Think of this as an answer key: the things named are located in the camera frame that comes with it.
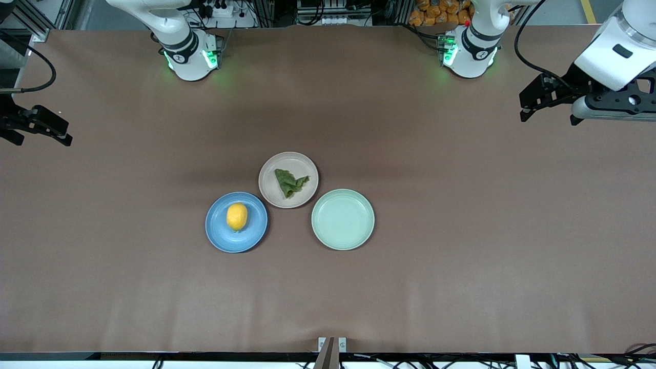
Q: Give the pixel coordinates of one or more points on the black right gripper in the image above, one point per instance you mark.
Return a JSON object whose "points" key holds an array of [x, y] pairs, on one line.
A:
{"points": [[10, 120]]}

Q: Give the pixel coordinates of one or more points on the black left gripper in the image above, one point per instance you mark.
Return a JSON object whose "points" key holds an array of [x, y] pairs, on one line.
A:
{"points": [[578, 82]]}

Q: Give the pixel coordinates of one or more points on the yellow lemon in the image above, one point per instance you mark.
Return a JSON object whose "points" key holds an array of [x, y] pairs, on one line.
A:
{"points": [[237, 217]]}

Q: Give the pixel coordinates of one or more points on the green lettuce leaf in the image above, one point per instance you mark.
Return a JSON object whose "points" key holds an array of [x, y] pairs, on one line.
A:
{"points": [[288, 183]]}

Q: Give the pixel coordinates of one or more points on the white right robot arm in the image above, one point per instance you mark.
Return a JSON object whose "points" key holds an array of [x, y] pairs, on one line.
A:
{"points": [[189, 59]]}

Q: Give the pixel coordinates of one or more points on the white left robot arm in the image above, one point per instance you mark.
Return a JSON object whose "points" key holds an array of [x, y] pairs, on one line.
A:
{"points": [[474, 54]]}

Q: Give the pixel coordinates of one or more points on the orange packaged goods pile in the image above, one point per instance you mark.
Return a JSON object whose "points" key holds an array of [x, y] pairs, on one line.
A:
{"points": [[435, 11]]}

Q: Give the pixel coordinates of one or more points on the blue plate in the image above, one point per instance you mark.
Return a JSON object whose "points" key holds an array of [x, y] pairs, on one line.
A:
{"points": [[220, 230]]}

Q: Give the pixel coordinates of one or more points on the white power strip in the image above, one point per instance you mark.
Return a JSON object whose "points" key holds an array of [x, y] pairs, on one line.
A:
{"points": [[221, 9]]}

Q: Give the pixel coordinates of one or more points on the beige plate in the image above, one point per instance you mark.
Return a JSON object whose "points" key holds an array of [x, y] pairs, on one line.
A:
{"points": [[269, 184]]}

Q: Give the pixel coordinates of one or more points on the light green plate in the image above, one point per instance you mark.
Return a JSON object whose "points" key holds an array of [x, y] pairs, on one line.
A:
{"points": [[342, 220]]}

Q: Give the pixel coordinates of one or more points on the aluminium frame post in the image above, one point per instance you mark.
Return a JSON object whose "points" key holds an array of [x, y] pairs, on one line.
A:
{"points": [[23, 43]]}

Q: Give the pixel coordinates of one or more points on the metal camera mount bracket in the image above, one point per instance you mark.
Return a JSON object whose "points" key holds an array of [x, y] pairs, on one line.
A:
{"points": [[331, 351]]}

